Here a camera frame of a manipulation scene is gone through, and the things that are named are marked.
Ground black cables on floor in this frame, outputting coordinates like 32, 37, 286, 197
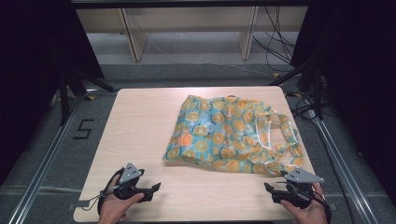
284, 88, 339, 120

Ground aluminium floor rail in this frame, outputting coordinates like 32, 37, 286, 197
305, 108, 380, 224
7, 92, 86, 224

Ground dark curtain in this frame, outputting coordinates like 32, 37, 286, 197
0, 0, 106, 185
290, 0, 396, 198

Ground person's left hand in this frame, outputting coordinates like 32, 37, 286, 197
97, 175, 146, 224

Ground bundle of black cables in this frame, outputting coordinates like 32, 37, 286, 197
252, 6, 297, 73

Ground right hand-held gripper cable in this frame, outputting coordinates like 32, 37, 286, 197
312, 186, 333, 224

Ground black metal stand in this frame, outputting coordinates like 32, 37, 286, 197
268, 51, 325, 121
58, 66, 117, 126

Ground left hand-held gripper cable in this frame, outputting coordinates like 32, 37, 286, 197
81, 167, 126, 217

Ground hand-held gripper cable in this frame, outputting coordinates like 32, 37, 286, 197
81, 167, 126, 217
312, 186, 333, 224

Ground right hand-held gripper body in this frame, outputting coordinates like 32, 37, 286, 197
277, 167, 325, 210

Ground light wooden shelf unit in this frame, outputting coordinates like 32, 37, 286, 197
75, 6, 309, 63

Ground person's right hand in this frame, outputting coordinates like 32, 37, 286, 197
279, 182, 329, 224

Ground orange print plastic bag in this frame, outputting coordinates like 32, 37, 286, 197
162, 94, 305, 177

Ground thin white floor cable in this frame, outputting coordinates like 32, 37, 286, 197
148, 40, 276, 79

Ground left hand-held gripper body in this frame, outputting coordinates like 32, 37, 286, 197
113, 161, 146, 201

